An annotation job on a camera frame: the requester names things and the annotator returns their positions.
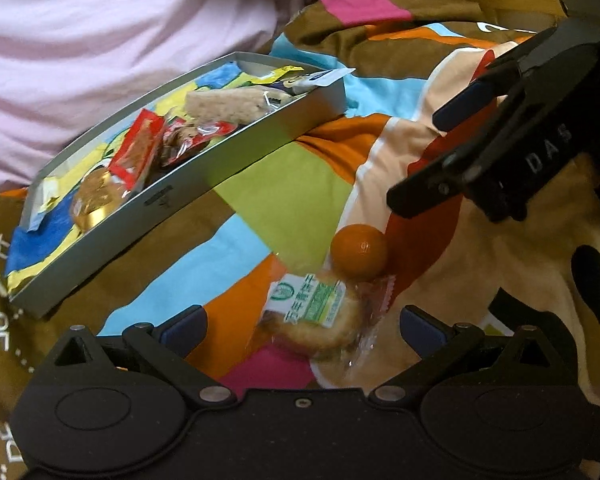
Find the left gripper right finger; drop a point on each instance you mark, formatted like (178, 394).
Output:
(444, 352)

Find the pink hanging sheet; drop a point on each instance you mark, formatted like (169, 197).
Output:
(67, 64)

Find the grey tray with drawing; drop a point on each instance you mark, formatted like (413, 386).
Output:
(49, 257)

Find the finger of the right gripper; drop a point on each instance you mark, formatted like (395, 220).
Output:
(496, 81)
(431, 186)

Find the puffed rice bar packet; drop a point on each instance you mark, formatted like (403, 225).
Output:
(239, 106)

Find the yellow green cracker packet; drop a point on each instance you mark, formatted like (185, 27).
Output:
(278, 74)

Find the red packet braised eggs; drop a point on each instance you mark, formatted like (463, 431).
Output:
(185, 138)

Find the brown PF patterned blanket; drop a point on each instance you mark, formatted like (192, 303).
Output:
(0, 334)

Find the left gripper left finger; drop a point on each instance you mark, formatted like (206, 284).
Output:
(161, 350)

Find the orange mandarin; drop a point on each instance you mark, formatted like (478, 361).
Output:
(359, 252)

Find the red chicken foot snack packet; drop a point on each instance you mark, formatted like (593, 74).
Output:
(139, 147)

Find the colourful cartoon bedspread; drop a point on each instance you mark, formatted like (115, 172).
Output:
(280, 214)

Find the gold snack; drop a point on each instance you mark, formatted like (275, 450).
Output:
(98, 196)

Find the green label biscuit packet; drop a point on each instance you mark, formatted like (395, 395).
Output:
(325, 317)

